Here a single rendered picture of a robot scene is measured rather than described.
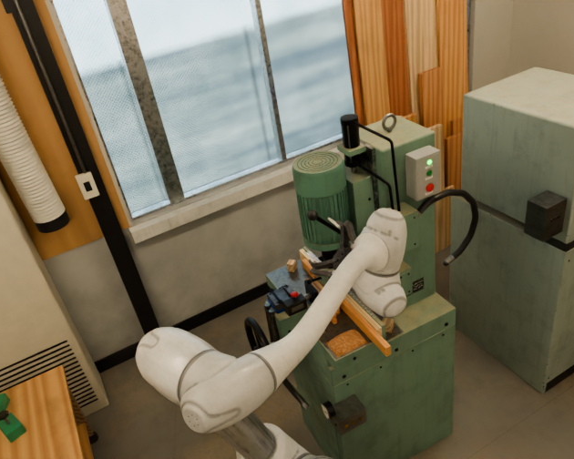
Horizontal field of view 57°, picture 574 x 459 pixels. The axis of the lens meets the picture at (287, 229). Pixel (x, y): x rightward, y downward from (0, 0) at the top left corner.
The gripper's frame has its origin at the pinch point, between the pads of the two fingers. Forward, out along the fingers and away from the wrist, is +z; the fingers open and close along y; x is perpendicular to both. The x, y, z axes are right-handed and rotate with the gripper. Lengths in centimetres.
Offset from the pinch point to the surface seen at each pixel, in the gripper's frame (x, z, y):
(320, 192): 5.8, 6.5, 12.0
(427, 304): -67, 0, -1
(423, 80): -102, 126, 97
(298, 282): -33, 33, -26
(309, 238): -6.0, 11.7, -3.6
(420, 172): -16.4, -3.0, 36.1
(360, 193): -9.2, 7.2, 19.2
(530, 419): -155, -21, -22
